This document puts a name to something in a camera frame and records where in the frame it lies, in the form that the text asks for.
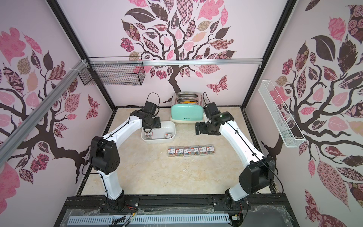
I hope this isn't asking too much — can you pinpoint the black wire wall basket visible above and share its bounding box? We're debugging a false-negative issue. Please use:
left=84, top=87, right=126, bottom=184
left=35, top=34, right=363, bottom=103
left=78, top=56, right=146, bottom=86

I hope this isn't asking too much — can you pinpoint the white wire wall basket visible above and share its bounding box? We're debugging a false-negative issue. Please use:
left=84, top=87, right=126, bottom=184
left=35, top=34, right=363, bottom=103
left=258, top=80, right=306, bottom=148

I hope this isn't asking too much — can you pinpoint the mint green toaster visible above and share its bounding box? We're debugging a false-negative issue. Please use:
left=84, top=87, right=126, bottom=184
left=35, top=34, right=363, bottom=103
left=170, top=92, right=206, bottom=124

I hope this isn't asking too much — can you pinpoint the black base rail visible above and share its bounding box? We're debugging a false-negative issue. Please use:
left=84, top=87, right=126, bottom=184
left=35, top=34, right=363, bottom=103
left=55, top=194, right=298, bottom=227

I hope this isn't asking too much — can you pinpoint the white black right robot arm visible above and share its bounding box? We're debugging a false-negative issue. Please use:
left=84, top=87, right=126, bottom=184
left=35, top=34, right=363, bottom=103
left=195, top=103, right=276, bottom=209

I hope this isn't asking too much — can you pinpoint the white plastic storage box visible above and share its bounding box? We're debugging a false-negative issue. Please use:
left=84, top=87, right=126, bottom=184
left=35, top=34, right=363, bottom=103
left=141, top=121, right=176, bottom=144

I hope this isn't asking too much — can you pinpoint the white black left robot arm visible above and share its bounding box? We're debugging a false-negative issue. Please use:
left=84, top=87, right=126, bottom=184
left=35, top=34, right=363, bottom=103
left=90, top=101, right=161, bottom=211

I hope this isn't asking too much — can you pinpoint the white slotted cable duct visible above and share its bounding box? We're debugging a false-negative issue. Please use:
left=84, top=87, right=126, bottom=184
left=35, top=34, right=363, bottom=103
left=65, top=213, right=231, bottom=227

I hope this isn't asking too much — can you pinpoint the paper clip box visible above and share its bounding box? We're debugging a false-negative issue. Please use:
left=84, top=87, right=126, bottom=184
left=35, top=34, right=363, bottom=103
left=199, top=145, right=207, bottom=156
left=175, top=147, right=184, bottom=157
left=145, top=131, right=153, bottom=140
left=164, top=133, right=173, bottom=139
left=167, top=147, right=176, bottom=157
left=191, top=146, right=199, bottom=156
left=183, top=146, right=192, bottom=157
left=206, top=145, right=215, bottom=155

